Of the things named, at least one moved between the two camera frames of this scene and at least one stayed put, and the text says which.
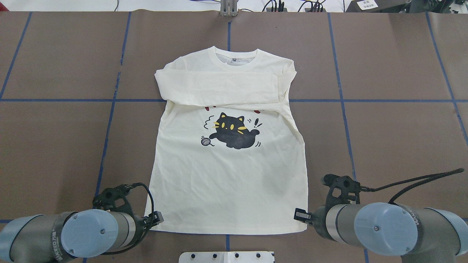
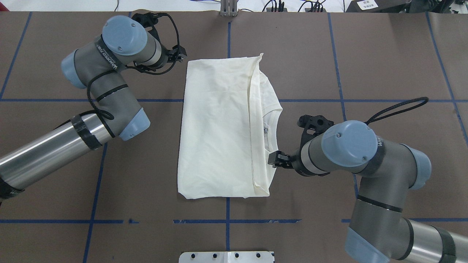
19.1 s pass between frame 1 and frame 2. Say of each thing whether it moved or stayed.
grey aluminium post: stayed
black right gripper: moved
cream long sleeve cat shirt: moved
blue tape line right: stayed
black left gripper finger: moved
